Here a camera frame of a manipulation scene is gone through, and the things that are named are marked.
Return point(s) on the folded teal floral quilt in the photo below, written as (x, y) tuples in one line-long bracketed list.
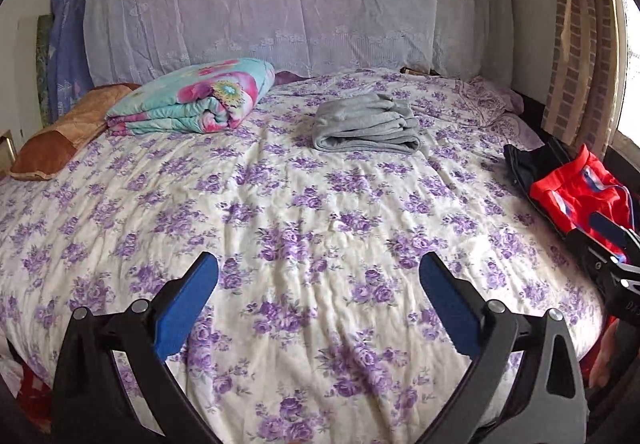
[(195, 94)]

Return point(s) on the green patterned board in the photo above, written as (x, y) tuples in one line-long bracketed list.
[(44, 64)]

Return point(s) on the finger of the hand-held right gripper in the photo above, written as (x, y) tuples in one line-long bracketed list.
[(607, 226)]

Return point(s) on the blue printed cloth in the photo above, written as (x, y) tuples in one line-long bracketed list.
[(72, 49)]

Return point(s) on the black garment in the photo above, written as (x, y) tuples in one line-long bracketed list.
[(525, 164)]

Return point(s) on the purple floral bedspread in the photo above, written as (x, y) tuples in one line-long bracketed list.
[(300, 224)]

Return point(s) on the red garment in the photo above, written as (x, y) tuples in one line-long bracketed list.
[(575, 189)]

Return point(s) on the pink floral cloth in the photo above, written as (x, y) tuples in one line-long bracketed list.
[(35, 389)]

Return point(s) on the brown pillow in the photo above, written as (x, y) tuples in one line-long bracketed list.
[(70, 129)]

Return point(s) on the purple floral pillow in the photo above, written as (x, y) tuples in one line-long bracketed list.
[(492, 99)]

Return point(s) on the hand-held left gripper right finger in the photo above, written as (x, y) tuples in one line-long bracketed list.
[(447, 299)]

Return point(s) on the framed picture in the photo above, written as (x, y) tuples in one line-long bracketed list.
[(6, 149)]

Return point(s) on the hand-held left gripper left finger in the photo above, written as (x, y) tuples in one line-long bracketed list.
[(187, 299)]

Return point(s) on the beige brick-pattern curtain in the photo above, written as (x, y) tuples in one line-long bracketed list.
[(580, 49)]

